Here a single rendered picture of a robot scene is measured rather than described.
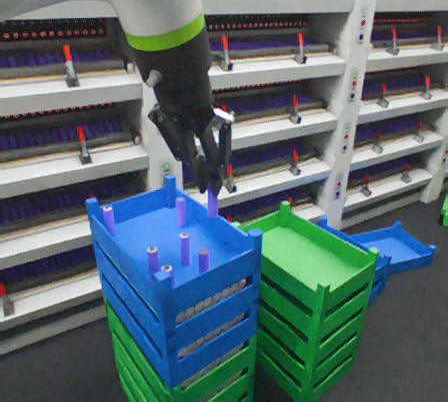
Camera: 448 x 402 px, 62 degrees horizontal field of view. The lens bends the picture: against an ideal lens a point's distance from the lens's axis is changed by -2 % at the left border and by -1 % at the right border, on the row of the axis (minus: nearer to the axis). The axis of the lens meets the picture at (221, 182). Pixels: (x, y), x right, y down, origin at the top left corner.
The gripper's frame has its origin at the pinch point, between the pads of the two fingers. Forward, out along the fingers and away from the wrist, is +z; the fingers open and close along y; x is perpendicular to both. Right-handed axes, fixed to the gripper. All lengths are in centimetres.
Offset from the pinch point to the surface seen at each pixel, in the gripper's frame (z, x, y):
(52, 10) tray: -16, 24, -42
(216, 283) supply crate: 10.0, -13.7, 4.8
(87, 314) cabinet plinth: 61, -15, -48
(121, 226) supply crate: 16.1, -4.8, -21.4
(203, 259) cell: 6.8, -11.6, 2.4
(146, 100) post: 9.0, 27.4, -29.7
